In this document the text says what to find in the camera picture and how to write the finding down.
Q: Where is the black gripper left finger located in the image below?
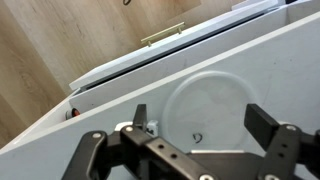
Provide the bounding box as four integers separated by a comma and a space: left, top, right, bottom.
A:
133, 104, 147, 131

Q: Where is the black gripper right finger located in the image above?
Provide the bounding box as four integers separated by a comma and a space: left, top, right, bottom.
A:
244, 104, 280, 150

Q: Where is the white tv cabinet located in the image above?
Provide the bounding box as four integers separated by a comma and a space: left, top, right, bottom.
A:
0, 0, 320, 180

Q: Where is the gold drawer handle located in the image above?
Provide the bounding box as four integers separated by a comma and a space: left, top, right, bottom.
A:
140, 22, 185, 47

